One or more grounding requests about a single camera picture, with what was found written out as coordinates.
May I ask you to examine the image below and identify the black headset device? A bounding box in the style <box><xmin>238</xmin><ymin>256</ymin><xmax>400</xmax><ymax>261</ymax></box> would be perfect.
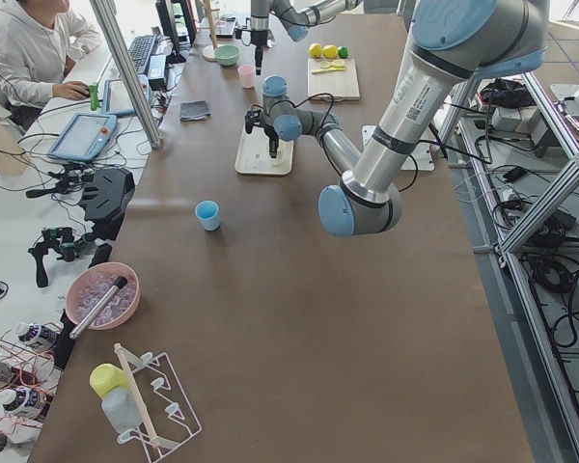
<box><xmin>78</xmin><ymin>168</ymin><xmax>135</xmax><ymax>240</ymax></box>

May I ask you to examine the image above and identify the blue teach pendant near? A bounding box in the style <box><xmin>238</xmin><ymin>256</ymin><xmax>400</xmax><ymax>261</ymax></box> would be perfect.
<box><xmin>47</xmin><ymin>113</ymin><xmax>118</xmax><ymax>161</ymax></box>

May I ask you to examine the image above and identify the green lime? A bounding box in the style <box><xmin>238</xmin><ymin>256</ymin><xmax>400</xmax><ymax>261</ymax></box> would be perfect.
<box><xmin>338</xmin><ymin>46</ymin><xmax>349</xmax><ymax>59</ymax></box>

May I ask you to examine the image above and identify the whole lemon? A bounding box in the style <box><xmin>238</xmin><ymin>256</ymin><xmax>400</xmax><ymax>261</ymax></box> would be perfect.
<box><xmin>309</xmin><ymin>42</ymin><xmax>322</xmax><ymax>59</ymax></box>
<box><xmin>322</xmin><ymin>44</ymin><xmax>338</xmax><ymax>60</ymax></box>

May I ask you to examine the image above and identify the metal tool in bowl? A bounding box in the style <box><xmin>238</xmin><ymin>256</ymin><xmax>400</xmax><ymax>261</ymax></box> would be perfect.
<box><xmin>69</xmin><ymin>276</ymin><xmax>127</xmax><ymax>340</ymax></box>

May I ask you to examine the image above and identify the seated person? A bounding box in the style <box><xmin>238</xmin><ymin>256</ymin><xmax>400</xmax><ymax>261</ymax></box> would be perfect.
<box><xmin>0</xmin><ymin>1</ymin><xmax>103</xmax><ymax>109</ymax></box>

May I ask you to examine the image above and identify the whole lemon middle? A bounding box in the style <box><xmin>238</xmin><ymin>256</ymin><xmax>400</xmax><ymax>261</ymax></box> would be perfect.
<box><xmin>322</xmin><ymin>44</ymin><xmax>338</xmax><ymax>60</ymax></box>

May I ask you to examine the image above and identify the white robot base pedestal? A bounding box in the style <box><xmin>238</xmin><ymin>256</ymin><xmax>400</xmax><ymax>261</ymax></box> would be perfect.
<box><xmin>361</xmin><ymin>123</ymin><xmax>436</xmax><ymax>172</ymax></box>

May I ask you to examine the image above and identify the pink cup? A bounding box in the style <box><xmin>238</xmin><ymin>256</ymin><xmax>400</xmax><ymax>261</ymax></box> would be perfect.
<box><xmin>237</xmin><ymin>65</ymin><xmax>256</xmax><ymax>89</ymax></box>

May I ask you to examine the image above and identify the black keyboard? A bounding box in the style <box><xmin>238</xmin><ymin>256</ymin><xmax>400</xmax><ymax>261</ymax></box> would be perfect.
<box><xmin>128</xmin><ymin>35</ymin><xmax>156</xmax><ymax>74</ymax></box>

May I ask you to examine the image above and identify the pink bowl with ice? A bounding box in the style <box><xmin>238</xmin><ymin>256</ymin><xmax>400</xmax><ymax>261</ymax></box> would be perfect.
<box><xmin>66</xmin><ymin>262</ymin><xmax>141</xmax><ymax>331</ymax></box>

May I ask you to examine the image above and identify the grey folded cloth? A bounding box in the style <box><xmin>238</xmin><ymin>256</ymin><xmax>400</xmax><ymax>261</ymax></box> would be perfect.
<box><xmin>179</xmin><ymin>100</ymin><xmax>210</xmax><ymax>122</ymax></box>

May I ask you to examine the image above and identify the yellow cup on rack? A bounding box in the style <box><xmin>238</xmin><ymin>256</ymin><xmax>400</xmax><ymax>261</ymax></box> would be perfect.
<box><xmin>89</xmin><ymin>363</ymin><xmax>129</xmax><ymax>398</ymax></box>

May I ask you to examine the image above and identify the cream rabbit tray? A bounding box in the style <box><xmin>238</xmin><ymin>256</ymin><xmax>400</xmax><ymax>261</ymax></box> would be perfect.
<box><xmin>234</xmin><ymin>127</ymin><xmax>294</xmax><ymax>176</ymax></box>

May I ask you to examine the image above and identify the clear cup on rack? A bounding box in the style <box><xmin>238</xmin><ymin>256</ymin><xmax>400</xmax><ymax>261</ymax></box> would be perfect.
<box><xmin>101</xmin><ymin>387</ymin><xmax>143</xmax><ymax>434</ymax></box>

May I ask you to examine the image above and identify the wooden cup stand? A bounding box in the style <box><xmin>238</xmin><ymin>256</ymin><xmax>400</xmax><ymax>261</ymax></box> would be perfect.
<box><xmin>201</xmin><ymin>0</ymin><xmax>218</xmax><ymax>62</ymax></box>

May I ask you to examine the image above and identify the aluminium frame post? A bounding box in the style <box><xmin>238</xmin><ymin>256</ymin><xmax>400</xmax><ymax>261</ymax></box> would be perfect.
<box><xmin>90</xmin><ymin>0</ymin><xmax>162</xmax><ymax>149</ymax></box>

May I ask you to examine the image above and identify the yellow plastic knife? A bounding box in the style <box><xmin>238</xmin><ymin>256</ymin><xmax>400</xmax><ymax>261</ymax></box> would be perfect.
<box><xmin>311</xmin><ymin>68</ymin><xmax>346</xmax><ymax>75</ymax></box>

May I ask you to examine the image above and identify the whole lemon outer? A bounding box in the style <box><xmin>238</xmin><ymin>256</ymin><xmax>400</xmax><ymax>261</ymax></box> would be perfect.
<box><xmin>309</xmin><ymin>42</ymin><xmax>322</xmax><ymax>59</ymax></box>

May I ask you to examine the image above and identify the blue cup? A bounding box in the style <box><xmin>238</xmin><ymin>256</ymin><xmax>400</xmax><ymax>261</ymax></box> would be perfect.
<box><xmin>195</xmin><ymin>200</ymin><xmax>220</xmax><ymax>232</ymax></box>

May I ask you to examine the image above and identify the blue teach pendant far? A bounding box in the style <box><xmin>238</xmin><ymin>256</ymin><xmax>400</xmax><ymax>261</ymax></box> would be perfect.
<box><xmin>101</xmin><ymin>74</ymin><xmax>153</xmax><ymax>118</ymax></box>

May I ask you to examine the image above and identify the white wire drying rack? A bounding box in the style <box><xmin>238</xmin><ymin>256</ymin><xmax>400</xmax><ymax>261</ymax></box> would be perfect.
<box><xmin>114</xmin><ymin>343</ymin><xmax>203</xmax><ymax>462</ymax></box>

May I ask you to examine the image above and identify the blue teach pendant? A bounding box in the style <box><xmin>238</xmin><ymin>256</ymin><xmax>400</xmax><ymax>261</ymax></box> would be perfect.
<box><xmin>101</xmin><ymin>74</ymin><xmax>153</xmax><ymax>118</ymax></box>
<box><xmin>47</xmin><ymin>113</ymin><xmax>118</xmax><ymax>161</ymax></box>

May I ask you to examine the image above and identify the green bowl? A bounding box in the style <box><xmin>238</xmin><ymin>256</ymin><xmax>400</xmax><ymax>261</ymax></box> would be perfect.
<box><xmin>213</xmin><ymin>44</ymin><xmax>240</xmax><ymax>67</ymax></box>

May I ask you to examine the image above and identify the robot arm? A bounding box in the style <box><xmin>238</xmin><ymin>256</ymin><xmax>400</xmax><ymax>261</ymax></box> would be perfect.
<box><xmin>242</xmin><ymin>0</ymin><xmax>362</xmax><ymax>76</ymax></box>
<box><xmin>245</xmin><ymin>1</ymin><xmax>550</xmax><ymax>236</ymax></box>

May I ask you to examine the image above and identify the wooden cutting board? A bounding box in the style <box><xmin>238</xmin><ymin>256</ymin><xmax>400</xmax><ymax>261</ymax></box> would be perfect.
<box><xmin>307</xmin><ymin>58</ymin><xmax>360</xmax><ymax>100</ymax></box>

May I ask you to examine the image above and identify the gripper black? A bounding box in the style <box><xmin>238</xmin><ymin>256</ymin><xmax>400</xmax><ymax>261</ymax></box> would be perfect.
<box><xmin>234</xmin><ymin>27</ymin><xmax>270</xmax><ymax>75</ymax></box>
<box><xmin>244</xmin><ymin>109</ymin><xmax>279</xmax><ymax>159</ymax></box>

